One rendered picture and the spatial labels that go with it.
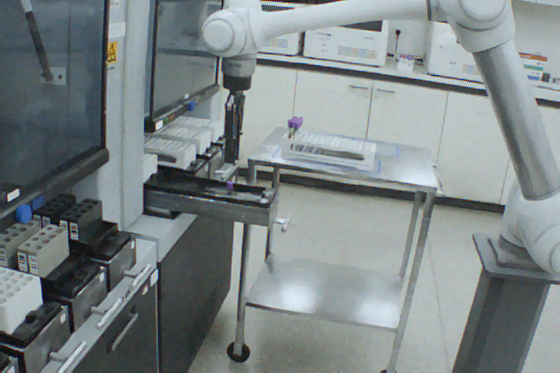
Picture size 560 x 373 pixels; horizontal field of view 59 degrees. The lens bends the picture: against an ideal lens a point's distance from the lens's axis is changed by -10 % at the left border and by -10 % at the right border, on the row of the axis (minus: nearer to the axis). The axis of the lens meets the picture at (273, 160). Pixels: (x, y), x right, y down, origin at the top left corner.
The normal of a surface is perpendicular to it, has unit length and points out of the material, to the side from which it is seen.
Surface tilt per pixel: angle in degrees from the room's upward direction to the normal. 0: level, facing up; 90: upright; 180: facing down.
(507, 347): 90
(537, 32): 90
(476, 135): 90
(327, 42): 90
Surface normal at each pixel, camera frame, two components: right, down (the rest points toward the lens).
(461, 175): -0.19, 0.29
